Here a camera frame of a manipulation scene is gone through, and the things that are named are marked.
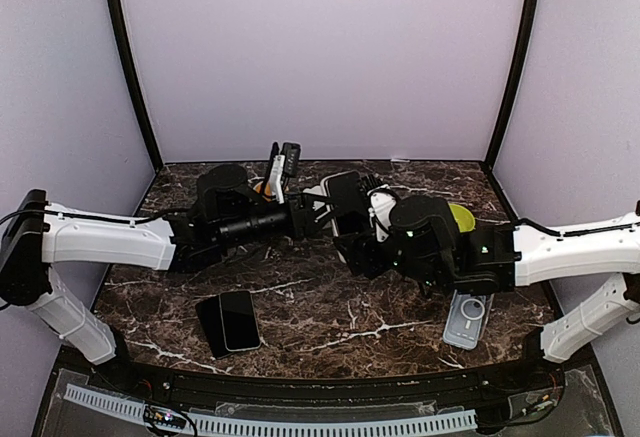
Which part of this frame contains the white slotted cable duct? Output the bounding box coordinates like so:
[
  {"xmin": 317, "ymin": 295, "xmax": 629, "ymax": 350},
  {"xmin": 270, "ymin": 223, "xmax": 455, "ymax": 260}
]
[{"xmin": 64, "ymin": 382, "xmax": 479, "ymax": 437}]

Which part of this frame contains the black left frame post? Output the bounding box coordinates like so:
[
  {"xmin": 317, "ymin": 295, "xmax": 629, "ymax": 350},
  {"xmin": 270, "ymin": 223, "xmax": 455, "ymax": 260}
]
[{"xmin": 106, "ymin": 0, "xmax": 164, "ymax": 172}]

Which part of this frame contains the small circuit board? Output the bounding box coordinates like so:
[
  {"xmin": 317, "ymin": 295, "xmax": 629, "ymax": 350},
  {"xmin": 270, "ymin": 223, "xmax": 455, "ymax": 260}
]
[{"xmin": 143, "ymin": 405, "xmax": 187, "ymax": 431}]

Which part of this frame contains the silver-edged phone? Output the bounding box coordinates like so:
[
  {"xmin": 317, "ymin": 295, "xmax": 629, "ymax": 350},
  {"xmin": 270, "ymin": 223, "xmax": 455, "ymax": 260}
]
[{"xmin": 219, "ymin": 290, "xmax": 261, "ymax": 352}]

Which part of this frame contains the white scalloped dish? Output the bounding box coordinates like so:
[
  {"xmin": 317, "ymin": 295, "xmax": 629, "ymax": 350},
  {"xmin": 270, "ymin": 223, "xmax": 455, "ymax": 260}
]
[{"xmin": 303, "ymin": 185, "xmax": 326, "ymax": 197}]

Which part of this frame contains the light blue phone case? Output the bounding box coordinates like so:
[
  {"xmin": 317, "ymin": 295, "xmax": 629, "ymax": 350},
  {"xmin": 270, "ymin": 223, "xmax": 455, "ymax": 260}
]
[{"xmin": 443, "ymin": 298, "xmax": 485, "ymax": 350}]

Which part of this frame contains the black frame post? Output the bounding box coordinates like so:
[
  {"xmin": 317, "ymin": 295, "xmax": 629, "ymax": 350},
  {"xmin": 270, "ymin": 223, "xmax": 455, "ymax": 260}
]
[
  {"xmin": 484, "ymin": 0, "xmax": 538, "ymax": 171},
  {"xmin": 106, "ymin": 0, "xmax": 164, "ymax": 172}
]

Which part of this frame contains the black phone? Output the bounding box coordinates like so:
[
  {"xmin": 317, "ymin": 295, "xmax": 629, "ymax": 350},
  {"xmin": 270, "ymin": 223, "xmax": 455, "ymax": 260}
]
[
  {"xmin": 195, "ymin": 295, "xmax": 230, "ymax": 359},
  {"xmin": 324, "ymin": 170, "xmax": 371, "ymax": 238}
]

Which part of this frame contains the black right frame post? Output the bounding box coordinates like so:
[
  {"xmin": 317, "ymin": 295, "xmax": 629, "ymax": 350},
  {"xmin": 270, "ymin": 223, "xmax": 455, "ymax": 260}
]
[{"xmin": 484, "ymin": 0, "xmax": 538, "ymax": 171}]

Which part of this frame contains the white floral mug orange inside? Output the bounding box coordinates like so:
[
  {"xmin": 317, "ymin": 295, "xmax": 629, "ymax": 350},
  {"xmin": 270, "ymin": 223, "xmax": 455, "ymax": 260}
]
[{"xmin": 253, "ymin": 181, "xmax": 277, "ymax": 202}]

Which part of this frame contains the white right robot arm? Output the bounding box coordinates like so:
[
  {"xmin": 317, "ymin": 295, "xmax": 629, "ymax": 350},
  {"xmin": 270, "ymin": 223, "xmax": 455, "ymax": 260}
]
[{"xmin": 334, "ymin": 195, "xmax": 639, "ymax": 391}]

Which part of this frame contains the lime green bowl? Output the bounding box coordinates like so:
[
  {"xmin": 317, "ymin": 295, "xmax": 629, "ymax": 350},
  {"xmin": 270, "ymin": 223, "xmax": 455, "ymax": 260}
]
[{"xmin": 449, "ymin": 203, "xmax": 476, "ymax": 233}]

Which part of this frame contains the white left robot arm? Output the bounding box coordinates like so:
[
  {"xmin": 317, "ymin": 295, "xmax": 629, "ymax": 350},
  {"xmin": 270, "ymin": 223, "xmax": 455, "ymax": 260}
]
[{"xmin": 1, "ymin": 164, "xmax": 333, "ymax": 393}]

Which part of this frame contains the clear magsafe phone case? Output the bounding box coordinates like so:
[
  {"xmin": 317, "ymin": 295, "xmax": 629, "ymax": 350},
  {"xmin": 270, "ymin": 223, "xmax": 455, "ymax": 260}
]
[{"xmin": 442, "ymin": 291, "xmax": 493, "ymax": 350}]

